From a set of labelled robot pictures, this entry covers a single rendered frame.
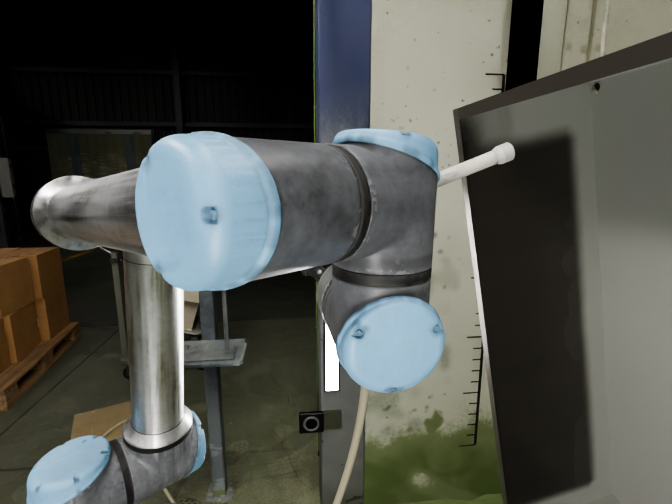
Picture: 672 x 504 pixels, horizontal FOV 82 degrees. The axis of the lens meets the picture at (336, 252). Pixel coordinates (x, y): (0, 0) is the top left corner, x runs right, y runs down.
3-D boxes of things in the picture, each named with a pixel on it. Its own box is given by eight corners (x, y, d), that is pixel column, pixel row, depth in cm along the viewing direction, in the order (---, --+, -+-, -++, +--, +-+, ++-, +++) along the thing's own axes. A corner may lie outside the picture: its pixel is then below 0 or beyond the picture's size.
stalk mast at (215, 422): (227, 486, 189) (205, 136, 157) (225, 496, 183) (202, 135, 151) (215, 487, 189) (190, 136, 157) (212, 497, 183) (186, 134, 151)
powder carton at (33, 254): (28, 288, 343) (21, 247, 336) (64, 286, 349) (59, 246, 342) (1, 301, 307) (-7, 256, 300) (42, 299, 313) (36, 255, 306)
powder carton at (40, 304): (33, 326, 352) (27, 287, 345) (70, 323, 358) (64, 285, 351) (9, 343, 315) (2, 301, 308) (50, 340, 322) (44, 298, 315)
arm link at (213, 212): (15, 181, 65) (184, 84, 17) (99, 180, 74) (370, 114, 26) (27, 249, 67) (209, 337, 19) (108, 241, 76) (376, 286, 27)
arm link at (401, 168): (377, 121, 25) (371, 302, 28) (464, 133, 33) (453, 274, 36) (288, 129, 32) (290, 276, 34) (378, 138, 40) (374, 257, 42)
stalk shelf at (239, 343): (246, 341, 170) (246, 338, 169) (239, 366, 148) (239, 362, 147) (172, 344, 166) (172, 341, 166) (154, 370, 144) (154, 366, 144)
